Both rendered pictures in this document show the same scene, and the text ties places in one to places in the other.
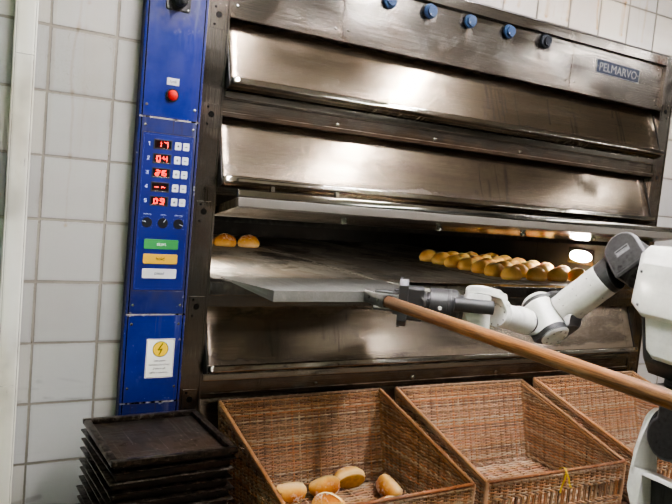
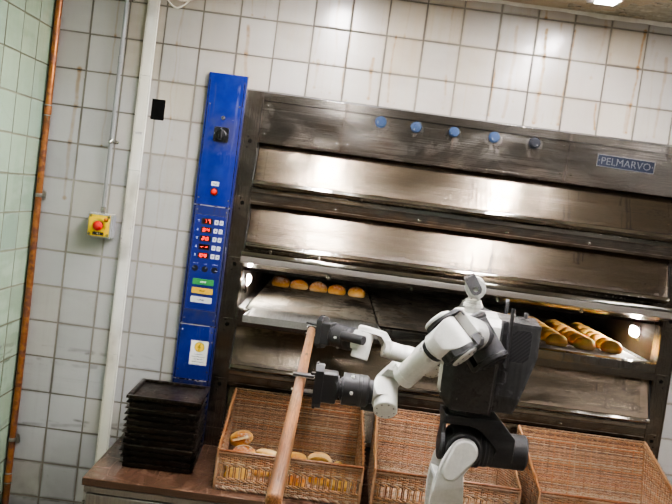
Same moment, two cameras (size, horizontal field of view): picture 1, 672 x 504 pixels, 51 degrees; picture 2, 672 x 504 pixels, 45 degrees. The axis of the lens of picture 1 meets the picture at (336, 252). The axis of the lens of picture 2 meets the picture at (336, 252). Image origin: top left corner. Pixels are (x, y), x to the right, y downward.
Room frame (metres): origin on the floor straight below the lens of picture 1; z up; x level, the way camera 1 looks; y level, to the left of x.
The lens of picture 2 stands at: (-0.89, -1.73, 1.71)
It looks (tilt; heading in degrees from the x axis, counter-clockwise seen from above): 4 degrees down; 30
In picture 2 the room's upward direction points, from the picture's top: 8 degrees clockwise
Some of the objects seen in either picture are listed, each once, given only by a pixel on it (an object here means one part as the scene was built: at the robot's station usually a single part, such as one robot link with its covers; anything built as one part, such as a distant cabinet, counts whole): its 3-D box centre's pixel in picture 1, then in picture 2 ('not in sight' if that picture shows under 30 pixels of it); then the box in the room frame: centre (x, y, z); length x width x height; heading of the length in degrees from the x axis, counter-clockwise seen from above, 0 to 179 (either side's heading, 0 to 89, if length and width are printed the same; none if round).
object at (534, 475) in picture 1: (504, 445); (441, 462); (2.14, -0.58, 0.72); 0.56 x 0.49 x 0.28; 119
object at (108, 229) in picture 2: not in sight; (101, 225); (1.58, 0.84, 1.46); 0.10 x 0.07 x 0.10; 120
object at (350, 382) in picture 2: not in sight; (335, 387); (1.06, -0.66, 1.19); 0.12 x 0.10 x 0.13; 120
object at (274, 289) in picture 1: (335, 284); (313, 320); (1.98, -0.01, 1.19); 0.55 x 0.36 x 0.03; 120
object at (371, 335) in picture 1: (457, 332); (441, 373); (2.37, -0.44, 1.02); 1.79 x 0.11 x 0.19; 120
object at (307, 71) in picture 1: (482, 101); (467, 192); (2.37, -0.44, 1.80); 1.79 x 0.11 x 0.19; 120
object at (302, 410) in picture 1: (340, 467); (293, 442); (1.85, -0.07, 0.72); 0.56 x 0.49 x 0.28; 121
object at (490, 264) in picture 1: (501, 264); (555, 331); (3.04, -0.72, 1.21); 0.61 x 0.48 x 0.06; 30
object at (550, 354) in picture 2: (457, 290); (445, 340); (2.39, -0.43, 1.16); 1.80 x 0.06 x 0.04; 120
